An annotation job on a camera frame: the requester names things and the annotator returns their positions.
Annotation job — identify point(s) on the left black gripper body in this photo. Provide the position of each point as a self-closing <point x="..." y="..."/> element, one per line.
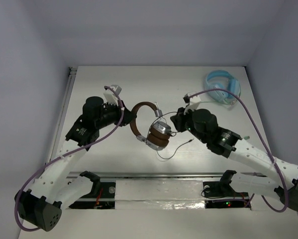
<point x="125" y="114"/>

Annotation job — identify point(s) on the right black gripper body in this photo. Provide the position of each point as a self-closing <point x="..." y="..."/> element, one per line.
<point x="185" y="121"/>

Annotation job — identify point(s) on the brown silver headphones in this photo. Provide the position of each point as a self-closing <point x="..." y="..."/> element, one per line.
<point x="159" y="132"/>

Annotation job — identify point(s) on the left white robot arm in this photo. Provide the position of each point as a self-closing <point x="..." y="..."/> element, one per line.
<point x="43" y="197"/>

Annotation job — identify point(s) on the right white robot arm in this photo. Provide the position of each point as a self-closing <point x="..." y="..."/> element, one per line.
<point x="278" y="179"/>

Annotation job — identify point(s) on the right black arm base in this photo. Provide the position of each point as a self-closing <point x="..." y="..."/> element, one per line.
<point x="219" y="189"/>

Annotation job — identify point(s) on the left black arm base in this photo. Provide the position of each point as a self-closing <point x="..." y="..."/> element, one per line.
<point x="87" y="183"/>

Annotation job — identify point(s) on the light blue headphones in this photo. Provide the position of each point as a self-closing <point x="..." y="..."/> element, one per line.
<point x="226" y="85"/>

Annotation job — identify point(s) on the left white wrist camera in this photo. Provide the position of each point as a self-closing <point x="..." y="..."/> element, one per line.
<point x="111" y="94"/>

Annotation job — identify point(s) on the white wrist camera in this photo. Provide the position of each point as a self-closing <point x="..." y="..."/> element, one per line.
<point x="192" y="100"/>
<point x="111" y="94"/>

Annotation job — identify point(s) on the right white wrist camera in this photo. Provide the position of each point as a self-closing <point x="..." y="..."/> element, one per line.
<point x="192" y="100"/>

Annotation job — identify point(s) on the aluminium rail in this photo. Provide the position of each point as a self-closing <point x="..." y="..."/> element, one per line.
<point x="122" y="154"/>

